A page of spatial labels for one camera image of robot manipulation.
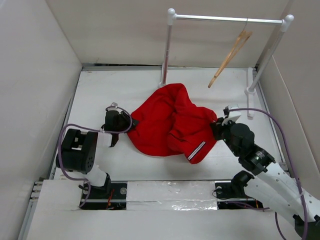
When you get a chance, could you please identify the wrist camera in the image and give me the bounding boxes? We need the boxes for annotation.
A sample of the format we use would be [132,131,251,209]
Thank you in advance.
[222,104,242,126]
[105,102,118,111]

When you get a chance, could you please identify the wooden clothes hanger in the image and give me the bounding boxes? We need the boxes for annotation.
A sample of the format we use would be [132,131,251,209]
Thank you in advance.
[207,18,253,88]

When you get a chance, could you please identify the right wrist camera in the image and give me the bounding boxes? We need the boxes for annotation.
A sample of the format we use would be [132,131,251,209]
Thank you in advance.
[222,104,242,126]

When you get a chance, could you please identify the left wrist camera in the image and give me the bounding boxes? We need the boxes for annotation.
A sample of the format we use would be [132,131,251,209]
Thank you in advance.
[105,102,118,111]

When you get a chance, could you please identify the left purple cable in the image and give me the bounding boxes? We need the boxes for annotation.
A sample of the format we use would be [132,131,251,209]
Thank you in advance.
[56,106,133,208]

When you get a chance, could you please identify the silver taped foam strip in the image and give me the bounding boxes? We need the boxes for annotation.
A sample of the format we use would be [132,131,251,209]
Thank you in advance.
[126,180,218,211]

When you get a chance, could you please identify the white clothes rack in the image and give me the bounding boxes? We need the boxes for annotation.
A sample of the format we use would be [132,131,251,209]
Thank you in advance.
[158,8,295,118]

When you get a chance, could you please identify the red trousers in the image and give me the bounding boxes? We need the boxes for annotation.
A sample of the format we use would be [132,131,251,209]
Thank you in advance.
[127,83,218,165]

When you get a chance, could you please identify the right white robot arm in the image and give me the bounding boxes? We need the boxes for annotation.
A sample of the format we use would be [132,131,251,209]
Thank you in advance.
[210,117,320,240]

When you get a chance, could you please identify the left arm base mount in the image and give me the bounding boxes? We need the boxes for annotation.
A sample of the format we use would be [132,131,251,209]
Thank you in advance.
[80,181,128,211]

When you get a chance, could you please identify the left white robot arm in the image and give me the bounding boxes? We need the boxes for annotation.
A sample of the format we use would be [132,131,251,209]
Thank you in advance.
[56,107,139,199]

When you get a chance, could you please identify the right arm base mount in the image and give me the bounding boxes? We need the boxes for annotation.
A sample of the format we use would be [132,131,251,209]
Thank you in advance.
[212,170,270,212]

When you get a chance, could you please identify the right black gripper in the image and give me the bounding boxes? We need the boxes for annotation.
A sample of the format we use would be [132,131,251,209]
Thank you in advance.
[211,116,241,157]

